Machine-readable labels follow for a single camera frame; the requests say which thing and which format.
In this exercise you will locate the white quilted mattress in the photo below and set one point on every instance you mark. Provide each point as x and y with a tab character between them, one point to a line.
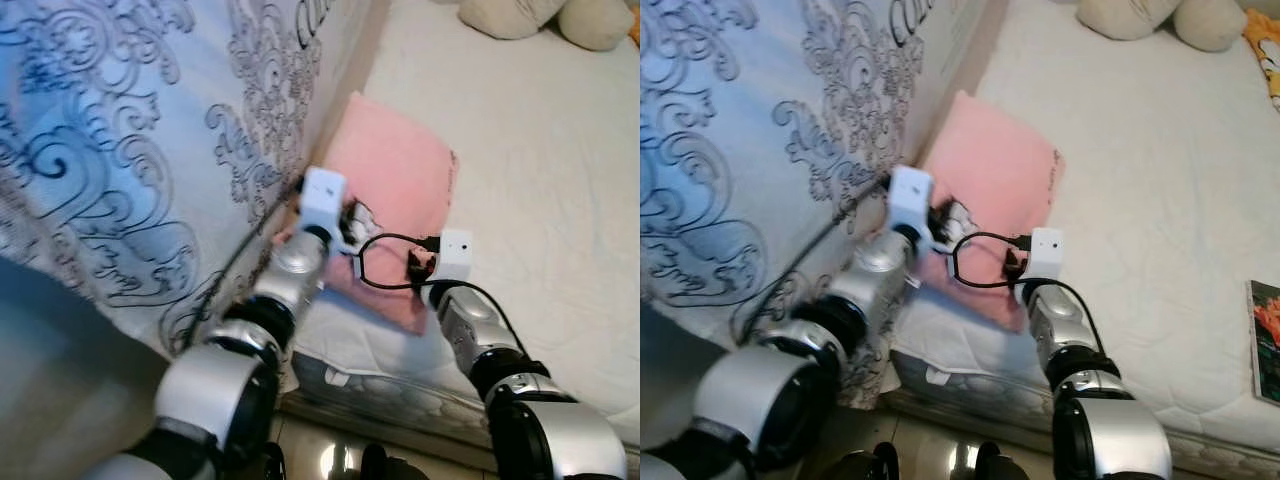
1150	180
540	150

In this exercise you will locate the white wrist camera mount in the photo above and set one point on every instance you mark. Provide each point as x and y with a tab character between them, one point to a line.
912	198
322	200
1045	252
455	255

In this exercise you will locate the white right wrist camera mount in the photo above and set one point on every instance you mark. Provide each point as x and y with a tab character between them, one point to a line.
455	255
1045	252

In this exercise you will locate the dark book with red cover art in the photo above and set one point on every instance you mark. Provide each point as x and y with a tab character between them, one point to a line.
1266	340

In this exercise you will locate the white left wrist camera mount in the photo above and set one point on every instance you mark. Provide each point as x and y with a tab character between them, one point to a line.
322	200
912	198

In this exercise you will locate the robot dark grey leg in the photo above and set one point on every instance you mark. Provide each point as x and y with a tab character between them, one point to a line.
875	465
272	465
1005	468
385	468

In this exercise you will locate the robot left silver arm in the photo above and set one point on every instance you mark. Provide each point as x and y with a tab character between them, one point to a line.
760	400
205	395

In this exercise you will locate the pink pillow with sheep print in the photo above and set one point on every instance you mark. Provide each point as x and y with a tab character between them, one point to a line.
400	170
1000	160

